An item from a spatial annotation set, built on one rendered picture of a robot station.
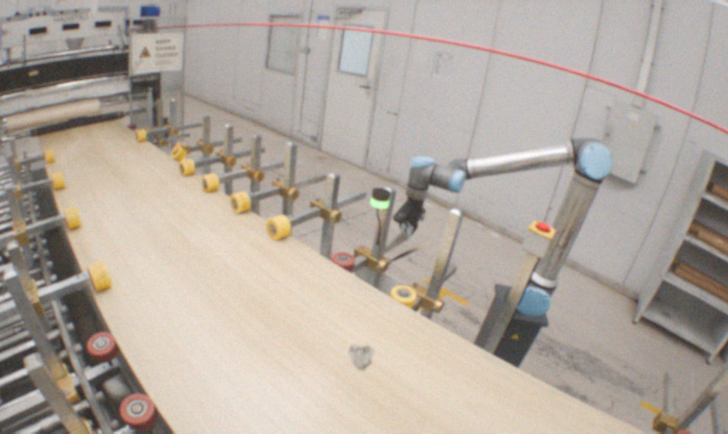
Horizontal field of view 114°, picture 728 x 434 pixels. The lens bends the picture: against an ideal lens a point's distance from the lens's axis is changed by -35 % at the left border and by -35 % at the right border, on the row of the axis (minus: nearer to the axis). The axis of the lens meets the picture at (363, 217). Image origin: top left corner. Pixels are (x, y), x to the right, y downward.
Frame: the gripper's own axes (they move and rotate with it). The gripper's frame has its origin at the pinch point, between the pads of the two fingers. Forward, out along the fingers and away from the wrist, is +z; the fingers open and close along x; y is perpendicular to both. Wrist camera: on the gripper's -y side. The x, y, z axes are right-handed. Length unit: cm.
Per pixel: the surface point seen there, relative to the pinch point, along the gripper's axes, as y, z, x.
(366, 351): -69, -11, -33
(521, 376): -47, -9, -69
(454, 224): -28, -31, -30
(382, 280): -24.7, 5.1, -7.4
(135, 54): -30, -63, 247
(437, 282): -28.1, -8.8, -30.1
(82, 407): -134, -2, 3
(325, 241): -28.7, -0.6, 20.1
